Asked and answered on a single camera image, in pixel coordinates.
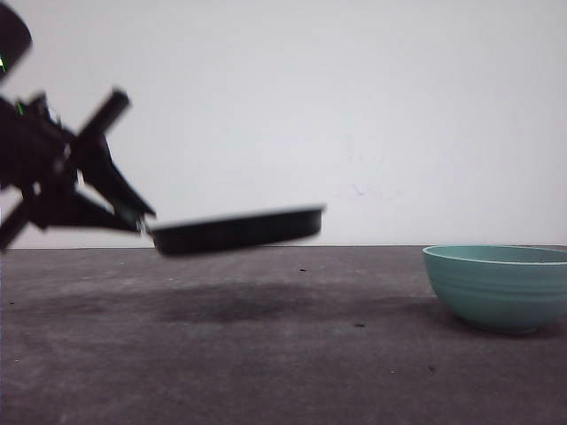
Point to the teal ceramic bowl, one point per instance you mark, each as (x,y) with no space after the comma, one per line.
(505,289)

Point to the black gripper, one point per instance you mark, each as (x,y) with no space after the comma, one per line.
(65,179)

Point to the black frying pan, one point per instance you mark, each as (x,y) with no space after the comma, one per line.
(237,232)

